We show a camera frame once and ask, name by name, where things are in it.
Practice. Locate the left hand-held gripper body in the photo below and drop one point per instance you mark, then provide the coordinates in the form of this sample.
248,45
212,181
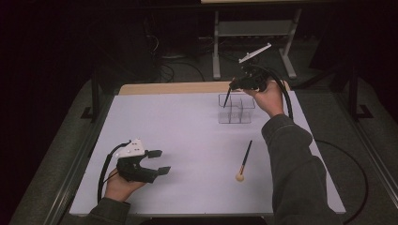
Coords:
131,150

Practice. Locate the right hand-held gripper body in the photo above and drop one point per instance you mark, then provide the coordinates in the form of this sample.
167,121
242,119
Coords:
253,79

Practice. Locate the black pencil with orange end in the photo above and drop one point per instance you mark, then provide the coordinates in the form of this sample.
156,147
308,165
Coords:
226,101

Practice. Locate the clear plastic organizer box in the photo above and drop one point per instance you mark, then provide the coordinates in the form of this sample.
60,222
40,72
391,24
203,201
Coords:
234,114

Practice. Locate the black brush with beige tip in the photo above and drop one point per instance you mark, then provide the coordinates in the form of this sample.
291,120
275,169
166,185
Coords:
240,177

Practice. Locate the person's right hand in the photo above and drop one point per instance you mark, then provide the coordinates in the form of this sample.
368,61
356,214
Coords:
269,100

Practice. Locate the person's left hand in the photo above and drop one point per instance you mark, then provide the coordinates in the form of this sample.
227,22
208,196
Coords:
120,189

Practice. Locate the grey metal stand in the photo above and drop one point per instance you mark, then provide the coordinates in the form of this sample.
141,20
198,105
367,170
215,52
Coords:
256,28

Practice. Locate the metal frame rail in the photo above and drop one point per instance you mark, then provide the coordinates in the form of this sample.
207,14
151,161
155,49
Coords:
372,150
78,162

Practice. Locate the black frame post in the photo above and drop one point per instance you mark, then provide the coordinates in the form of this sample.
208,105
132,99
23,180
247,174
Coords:
95,97
353,93

